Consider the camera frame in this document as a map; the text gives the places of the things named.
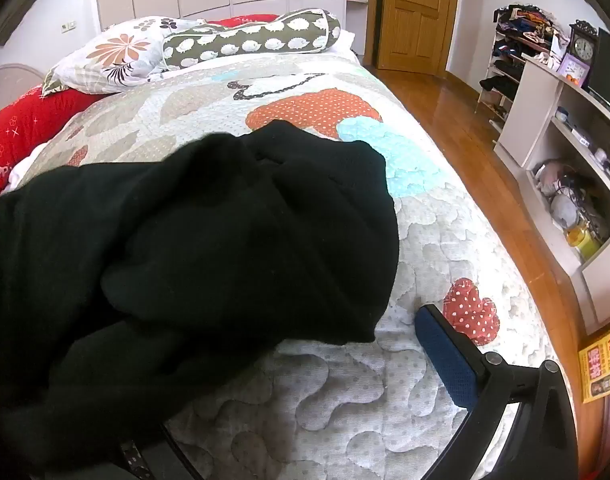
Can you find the black pants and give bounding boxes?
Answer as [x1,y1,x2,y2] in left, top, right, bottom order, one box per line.
[0,121,401,480]

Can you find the wooden door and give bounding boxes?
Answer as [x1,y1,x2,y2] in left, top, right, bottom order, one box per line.
[375,0,461,76]

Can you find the red pillow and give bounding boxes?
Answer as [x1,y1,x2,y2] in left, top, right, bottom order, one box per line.
[0,14,281,203]

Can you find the yellow jar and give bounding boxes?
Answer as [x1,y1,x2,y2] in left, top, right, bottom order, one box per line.
[568,225,602,261]

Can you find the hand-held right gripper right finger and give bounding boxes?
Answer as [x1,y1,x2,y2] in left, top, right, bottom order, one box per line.
[415,304,579,480]

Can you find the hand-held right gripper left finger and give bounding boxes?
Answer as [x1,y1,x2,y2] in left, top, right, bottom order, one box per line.
[117,424,202,480]

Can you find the printed quilt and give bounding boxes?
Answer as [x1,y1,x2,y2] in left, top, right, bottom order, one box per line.
[15,52,576,480]

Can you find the white cabinet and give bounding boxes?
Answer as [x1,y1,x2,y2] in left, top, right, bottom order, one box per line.
[492,55,610,326]

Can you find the white shoe rack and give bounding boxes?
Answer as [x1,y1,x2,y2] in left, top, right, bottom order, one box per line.
[475,4,571,128]

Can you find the sheep print bolster pillow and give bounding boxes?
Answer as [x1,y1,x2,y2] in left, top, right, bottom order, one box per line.
[162,8,342,71]

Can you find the white corner shelf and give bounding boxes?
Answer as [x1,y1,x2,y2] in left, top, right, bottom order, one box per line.
[345,0,372,55]

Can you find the dark wooden clock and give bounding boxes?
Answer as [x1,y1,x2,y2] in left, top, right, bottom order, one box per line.
[568,20,599,77]

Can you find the grey headboard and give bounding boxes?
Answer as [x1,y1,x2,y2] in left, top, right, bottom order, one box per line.
[0,62,53,122]

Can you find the floral pillow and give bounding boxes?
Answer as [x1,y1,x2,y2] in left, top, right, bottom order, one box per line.
[41,16,206,97]

